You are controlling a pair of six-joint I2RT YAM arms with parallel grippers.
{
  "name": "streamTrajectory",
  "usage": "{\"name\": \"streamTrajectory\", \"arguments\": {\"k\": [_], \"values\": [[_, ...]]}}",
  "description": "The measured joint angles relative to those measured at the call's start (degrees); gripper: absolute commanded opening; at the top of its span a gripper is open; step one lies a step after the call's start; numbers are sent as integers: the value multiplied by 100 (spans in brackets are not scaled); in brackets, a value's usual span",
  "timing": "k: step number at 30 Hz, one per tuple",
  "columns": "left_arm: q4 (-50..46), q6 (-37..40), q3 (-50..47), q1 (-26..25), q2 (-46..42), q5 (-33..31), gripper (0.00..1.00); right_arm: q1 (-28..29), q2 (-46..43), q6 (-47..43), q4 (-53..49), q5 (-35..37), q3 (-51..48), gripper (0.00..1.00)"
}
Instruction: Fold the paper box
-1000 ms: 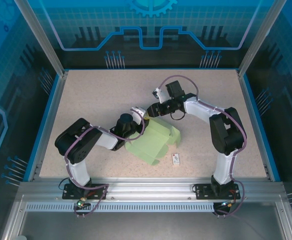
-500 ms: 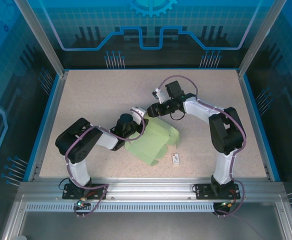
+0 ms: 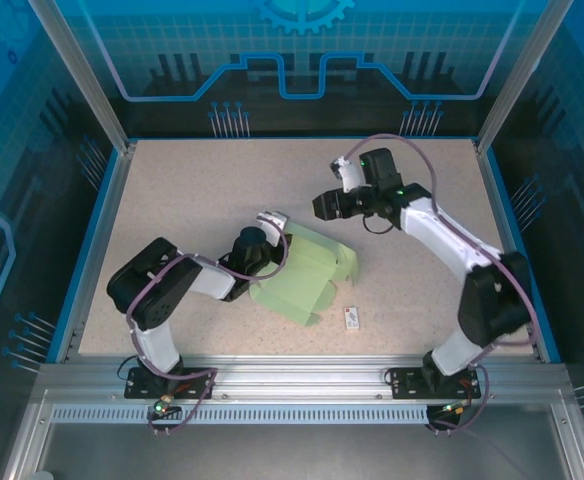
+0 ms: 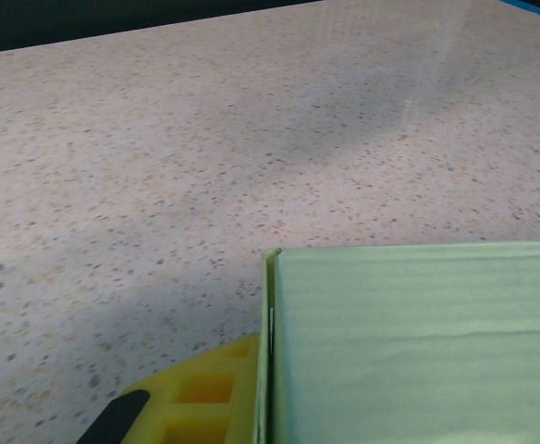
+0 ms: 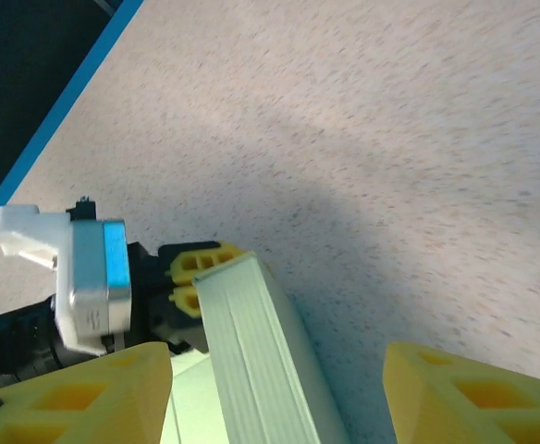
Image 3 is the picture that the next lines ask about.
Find light green paper box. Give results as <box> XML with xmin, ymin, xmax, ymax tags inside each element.
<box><xmin>248</xmin><ymin>223</ymin><xmax>361</xmax><ymax>330</ymax></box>

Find blue table border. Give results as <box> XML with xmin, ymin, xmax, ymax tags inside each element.
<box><xmin>45</xmin><ymin>147</ymin><xmax>564</xmax><ymax>364</ymax></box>

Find small connector board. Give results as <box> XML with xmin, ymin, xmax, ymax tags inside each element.
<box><xmin>152</xmin><ymin>393</ymin><xmax>182</xmax><ymax>417</ymax></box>
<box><xmin>440</xmin><ymin>399</ymin><xmax>474</xmax><ymax>417</ymax></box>

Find thin black cable loop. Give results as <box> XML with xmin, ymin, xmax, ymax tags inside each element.
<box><xmin>363</xmin><ymin>212</ymin><xmax>399</xmax><ymax>235</ymax></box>

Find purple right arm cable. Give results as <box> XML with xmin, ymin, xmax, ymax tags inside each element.
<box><xmin>344</xmin><ymin>132</ymin><xmax>541</xmax><ymax>436</ymax></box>

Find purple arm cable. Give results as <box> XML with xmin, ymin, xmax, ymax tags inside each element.
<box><xmin>344</xmin><ymin>132</ymin><xmax>541</xmax><ymax>436</ymax></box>
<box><xmin>124</xmin><ymin>232</ymin><xmax>291</xmax><ymax>439</ymax></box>

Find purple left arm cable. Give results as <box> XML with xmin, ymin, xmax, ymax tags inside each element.
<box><xmin>124</xmin><ymin>232</ymin><xmax>291</xmax><ymax>439</ymax></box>

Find aluminium cross rail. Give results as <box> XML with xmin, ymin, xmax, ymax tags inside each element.
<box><xmin>36</xmin><ymin>353</ymin><xmax>571</xmax><ymax>401</ymax></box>

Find aluminium side rail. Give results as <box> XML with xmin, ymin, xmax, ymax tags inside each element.
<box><xmin>474</xmin><ymin>139</ymin><xmax>548</xmax><ymax>364</ymax></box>
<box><xmin>54</xmin><ymin>142</ymin><xmax>138</xmax><ymax>364</ymax></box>

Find slotted grey cable duct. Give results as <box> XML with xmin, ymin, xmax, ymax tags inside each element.
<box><xmin>50</xmin><ymin>405</ymin><xmax>431</xmax><ymax>426</ymax></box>

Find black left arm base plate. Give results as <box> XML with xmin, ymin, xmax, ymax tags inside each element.
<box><xmin>123</xmin><ymin>366</ymin><xmax>219</xmax><ymax>401</ymax></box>

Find aluminium frame post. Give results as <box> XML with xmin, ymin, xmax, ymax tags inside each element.
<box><xmin>475</xmin><ymin>0</ymin><xmax>576</xmax><ymax>154</ymax></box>
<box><xmin>28</xmin><ymin>0</ymin><xmax>138</xmax><ymax>154</ymax></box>

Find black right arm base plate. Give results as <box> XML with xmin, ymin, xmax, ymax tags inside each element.
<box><xmin>388</xmin><ymin>366</ymin><xmax>492</xmax><ymax>401</ymax></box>

